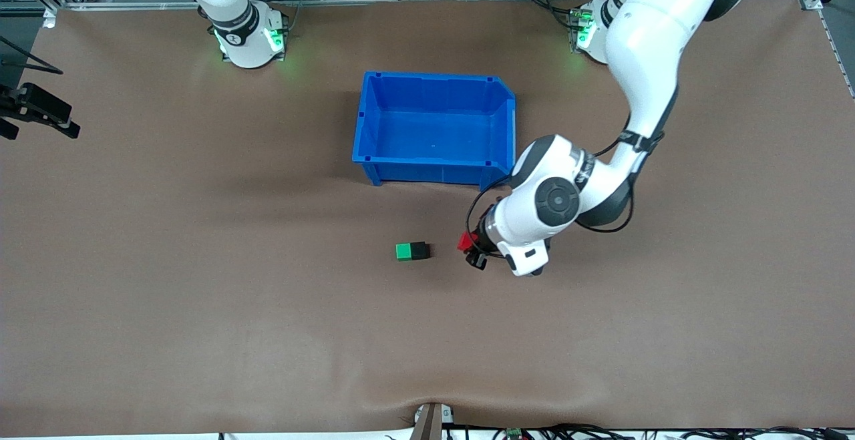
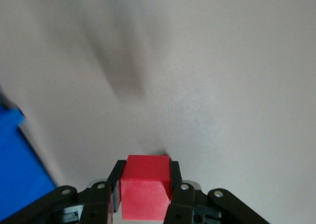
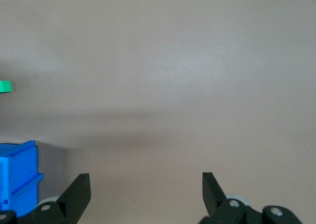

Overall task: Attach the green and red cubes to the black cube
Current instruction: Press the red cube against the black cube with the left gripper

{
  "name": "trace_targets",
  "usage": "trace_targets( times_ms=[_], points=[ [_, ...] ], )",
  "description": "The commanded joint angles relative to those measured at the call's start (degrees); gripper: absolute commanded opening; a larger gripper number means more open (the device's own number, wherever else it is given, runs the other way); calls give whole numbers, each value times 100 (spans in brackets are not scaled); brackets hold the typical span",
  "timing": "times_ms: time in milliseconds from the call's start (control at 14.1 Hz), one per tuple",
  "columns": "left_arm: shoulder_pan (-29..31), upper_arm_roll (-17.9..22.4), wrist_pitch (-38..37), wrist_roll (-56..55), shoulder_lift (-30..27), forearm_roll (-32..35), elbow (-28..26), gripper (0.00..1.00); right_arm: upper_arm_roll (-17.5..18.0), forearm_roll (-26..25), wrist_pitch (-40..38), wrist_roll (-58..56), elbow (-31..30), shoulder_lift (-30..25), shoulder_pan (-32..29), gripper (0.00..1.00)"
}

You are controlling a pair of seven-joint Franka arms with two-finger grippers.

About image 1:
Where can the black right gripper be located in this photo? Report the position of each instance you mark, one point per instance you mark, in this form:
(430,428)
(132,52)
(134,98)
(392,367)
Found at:
(39,107)

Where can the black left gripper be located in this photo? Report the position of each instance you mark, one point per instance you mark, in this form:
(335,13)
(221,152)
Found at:
(479,246)

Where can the small red cube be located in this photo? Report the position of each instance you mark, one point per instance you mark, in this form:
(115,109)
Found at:
(465,242)

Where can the small green cube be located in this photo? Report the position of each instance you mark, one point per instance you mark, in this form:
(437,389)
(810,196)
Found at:
(403,252)

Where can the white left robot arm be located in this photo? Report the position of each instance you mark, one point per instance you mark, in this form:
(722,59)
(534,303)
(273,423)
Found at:
(654,39)

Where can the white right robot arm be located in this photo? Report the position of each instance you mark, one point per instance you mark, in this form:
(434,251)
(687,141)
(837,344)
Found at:
(234,33)

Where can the small black cube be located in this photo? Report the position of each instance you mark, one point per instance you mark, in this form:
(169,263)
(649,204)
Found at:
(420,250)

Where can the blue plastic storage bin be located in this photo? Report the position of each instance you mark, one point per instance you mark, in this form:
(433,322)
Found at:
(434,126)

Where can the small green connector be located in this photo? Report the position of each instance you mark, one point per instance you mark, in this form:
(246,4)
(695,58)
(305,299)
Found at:
(514,433)

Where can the wooden bracket block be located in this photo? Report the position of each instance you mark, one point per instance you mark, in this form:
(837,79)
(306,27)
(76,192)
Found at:
(431,421)

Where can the aluminium table edge rail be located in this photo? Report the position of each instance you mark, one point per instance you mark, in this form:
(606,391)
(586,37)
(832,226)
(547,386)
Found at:
(414,3)

